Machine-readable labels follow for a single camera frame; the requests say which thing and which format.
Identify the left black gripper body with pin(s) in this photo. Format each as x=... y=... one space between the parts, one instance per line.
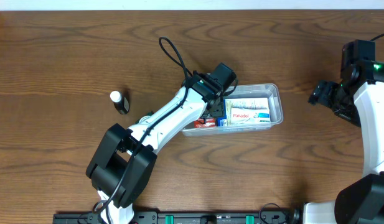
x=218 y=112

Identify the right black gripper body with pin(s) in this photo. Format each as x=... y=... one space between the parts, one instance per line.
x=321 y=93

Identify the red and white box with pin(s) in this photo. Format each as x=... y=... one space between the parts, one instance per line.
x=205 y=123

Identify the white Panadol box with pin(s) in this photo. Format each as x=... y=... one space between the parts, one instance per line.
x=249 y=116

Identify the blue cooling patch box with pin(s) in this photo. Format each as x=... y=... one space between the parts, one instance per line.
x=248 y=103

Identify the black bottle white cap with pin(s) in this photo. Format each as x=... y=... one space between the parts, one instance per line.
x=120 y=103

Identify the dark green square box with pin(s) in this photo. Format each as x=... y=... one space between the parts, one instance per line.
x=145 y=117

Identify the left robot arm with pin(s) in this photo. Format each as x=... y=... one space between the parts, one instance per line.
x=121 y=167

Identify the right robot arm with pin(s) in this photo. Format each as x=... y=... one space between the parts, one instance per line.
x=358 y=98

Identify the clear plastic container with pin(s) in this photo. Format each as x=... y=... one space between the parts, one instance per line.
x=269 y=91

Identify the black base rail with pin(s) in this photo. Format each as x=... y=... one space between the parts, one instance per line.
x=267 y=216

